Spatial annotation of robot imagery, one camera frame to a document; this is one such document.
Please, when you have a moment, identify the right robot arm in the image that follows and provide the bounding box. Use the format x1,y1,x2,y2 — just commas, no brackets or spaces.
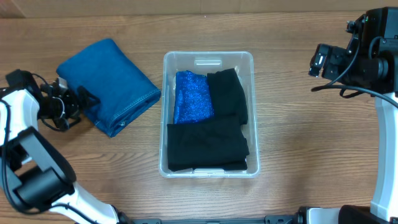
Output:
294,7,397,223

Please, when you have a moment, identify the black cloth long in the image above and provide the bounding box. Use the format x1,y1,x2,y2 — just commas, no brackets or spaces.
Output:
207,68,248,125

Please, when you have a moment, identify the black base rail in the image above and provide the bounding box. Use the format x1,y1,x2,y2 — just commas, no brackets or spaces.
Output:
120,213,306,224

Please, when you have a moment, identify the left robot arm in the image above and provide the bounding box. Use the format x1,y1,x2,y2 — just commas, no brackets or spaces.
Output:
1,69,131,224

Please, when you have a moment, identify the blue sequin cloth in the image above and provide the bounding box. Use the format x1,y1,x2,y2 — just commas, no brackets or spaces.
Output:
174,70,214,124

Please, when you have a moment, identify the blue terry towel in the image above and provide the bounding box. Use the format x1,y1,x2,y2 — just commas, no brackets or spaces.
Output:
57,39,161,138

